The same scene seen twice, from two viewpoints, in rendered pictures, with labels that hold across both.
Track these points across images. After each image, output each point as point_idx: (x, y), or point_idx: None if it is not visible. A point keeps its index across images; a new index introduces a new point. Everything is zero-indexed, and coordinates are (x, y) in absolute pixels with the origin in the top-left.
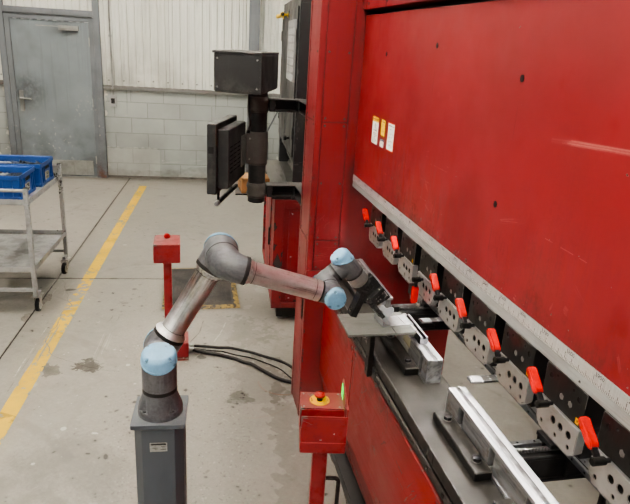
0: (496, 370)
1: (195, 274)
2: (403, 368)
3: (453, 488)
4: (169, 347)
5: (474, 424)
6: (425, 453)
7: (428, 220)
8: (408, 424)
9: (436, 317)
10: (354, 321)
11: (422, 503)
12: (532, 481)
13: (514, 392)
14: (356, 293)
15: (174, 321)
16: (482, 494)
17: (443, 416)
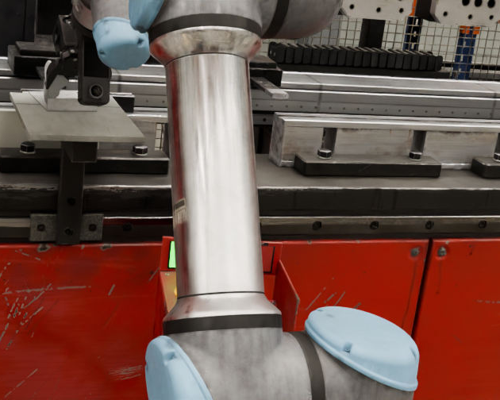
0: (437, 11)
1: (236, 70)
2: (160, 163)
3: (461, 190)
4: (332, 310)
5: (374, 125)
6: (369, 206)
7: None
8: (296, 207)
9: (42, 75)
10: (71, 126)
11: (367, 286)
12: (476, 122)
13: (480, 18)
14: (88, 48)
15: (261, 253)
16: (460, 177)
17: (317, 158)
